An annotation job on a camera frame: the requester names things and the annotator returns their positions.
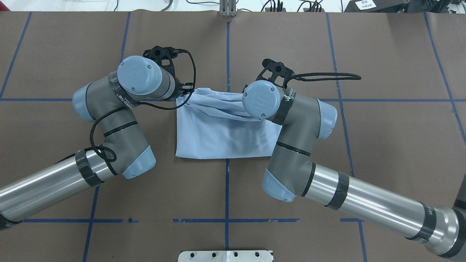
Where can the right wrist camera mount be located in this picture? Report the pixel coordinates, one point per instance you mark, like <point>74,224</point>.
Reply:
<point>278,69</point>

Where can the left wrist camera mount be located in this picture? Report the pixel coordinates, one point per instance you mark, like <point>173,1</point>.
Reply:
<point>163,57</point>

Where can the light blue t-shirt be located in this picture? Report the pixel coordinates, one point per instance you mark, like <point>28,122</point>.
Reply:
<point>215,125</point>

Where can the aluminium frame post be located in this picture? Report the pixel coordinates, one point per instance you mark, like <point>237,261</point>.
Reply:
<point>227,8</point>

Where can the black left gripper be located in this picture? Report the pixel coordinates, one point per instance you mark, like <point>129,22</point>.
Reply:
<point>178,91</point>

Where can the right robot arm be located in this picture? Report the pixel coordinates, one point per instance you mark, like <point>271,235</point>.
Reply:
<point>291,173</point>

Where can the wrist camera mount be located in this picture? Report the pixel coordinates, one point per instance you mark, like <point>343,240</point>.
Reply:
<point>278,69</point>
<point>163,57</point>

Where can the white camera pedestal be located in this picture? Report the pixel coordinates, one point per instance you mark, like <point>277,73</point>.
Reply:
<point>227,256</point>

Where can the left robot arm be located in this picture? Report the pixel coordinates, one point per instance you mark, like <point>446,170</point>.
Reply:
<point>117,143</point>

